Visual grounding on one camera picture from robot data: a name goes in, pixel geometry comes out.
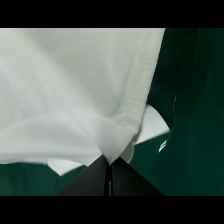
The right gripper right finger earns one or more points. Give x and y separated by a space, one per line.
133 181

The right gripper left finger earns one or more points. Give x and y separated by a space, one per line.
93 181

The white T-shirt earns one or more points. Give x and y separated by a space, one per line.
66 83

